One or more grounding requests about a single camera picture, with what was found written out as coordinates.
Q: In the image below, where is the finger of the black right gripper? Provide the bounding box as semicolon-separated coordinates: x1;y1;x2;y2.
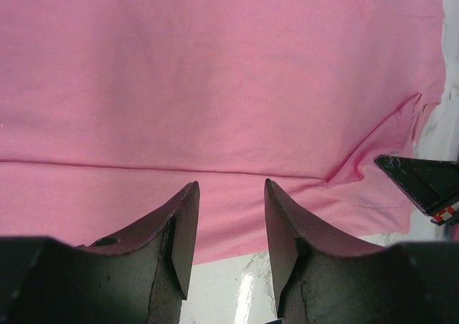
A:
374;155;458;226

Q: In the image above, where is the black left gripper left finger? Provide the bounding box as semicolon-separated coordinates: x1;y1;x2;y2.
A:
1;182;200;323

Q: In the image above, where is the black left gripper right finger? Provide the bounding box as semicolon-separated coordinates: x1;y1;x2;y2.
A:
265;180;458;323

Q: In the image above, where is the pink t shirt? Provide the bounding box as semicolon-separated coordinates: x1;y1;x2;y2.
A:
1;0;445;263

